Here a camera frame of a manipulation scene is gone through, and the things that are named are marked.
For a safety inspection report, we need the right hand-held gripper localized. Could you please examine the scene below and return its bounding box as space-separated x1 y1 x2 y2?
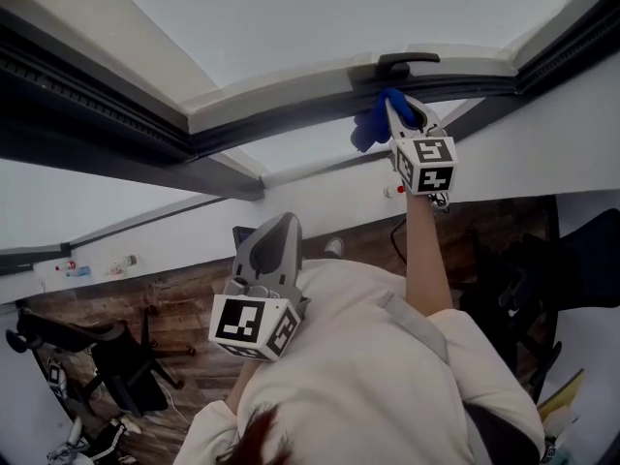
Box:
385 97 459 197

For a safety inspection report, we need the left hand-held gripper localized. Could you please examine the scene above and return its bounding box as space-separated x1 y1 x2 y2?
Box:
207 212 311 362

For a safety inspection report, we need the blue cleaning cloth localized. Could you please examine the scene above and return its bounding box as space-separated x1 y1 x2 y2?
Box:
349 87 419 154

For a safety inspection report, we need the person's left forearm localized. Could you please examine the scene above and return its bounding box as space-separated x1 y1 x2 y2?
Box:
226 360 265 414

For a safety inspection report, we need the person's right forearm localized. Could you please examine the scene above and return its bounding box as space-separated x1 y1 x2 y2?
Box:
404 192 454 319

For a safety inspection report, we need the person's white sweatshirt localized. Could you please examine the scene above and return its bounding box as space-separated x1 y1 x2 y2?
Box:
176 258 546 465

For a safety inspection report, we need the black office chair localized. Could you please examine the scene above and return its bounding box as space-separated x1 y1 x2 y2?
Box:
5 305 198 419
459 208 620 404

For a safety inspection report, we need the white patterned device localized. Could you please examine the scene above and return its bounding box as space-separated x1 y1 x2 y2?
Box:
46 358 69 399

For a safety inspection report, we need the yellow cardboard box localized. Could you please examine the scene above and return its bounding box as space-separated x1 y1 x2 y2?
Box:
536 368 586 423

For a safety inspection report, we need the black window handle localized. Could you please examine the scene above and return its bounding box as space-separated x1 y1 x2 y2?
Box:
376 51 441 79

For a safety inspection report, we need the grey shoulder strap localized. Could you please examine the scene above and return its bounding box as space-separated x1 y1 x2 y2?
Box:
377 291 450 363

